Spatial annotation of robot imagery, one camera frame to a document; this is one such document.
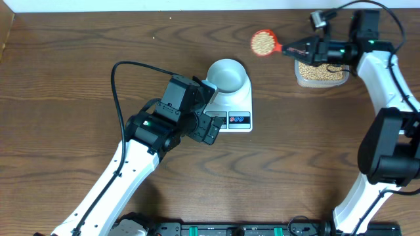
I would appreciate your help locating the white round bowl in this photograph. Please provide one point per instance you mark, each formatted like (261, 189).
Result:
(227, 74)

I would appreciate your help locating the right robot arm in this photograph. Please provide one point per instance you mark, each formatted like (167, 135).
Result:
(388, 157)

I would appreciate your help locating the red measuring scoop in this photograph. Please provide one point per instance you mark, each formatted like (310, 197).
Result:
(265, 42)

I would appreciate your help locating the pile of soybeans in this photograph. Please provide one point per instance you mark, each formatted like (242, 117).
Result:
(325, 72)

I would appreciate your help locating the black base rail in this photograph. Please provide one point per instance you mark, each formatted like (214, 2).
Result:
(131, 228)

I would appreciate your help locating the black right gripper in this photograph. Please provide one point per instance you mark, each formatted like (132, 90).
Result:
(316, 50)

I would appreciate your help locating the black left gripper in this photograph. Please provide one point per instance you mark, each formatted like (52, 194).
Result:
(203, 122)

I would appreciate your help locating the white digital kitchen scale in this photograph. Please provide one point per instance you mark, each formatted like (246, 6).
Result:
(235, 109)

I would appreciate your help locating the clear plastic container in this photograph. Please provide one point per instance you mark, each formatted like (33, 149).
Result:
(321, 84)

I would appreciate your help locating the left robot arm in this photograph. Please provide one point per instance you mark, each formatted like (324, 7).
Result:
(148, 136)

